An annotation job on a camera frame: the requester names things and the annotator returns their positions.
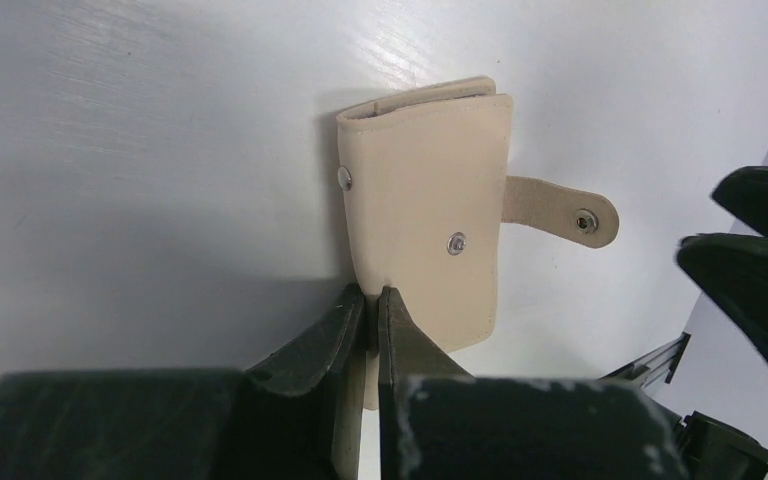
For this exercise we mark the beige leather card holder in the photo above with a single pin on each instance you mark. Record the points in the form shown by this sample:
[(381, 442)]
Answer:
[(426, 192)]

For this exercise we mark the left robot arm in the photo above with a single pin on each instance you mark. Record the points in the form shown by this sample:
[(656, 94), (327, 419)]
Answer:
[(722, 450)]

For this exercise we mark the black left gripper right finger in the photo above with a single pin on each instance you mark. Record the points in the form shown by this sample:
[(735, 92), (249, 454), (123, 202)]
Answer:
[(439, 422)]

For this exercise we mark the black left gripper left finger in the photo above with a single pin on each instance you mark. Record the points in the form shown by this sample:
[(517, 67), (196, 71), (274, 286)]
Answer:
[(295, 415)]

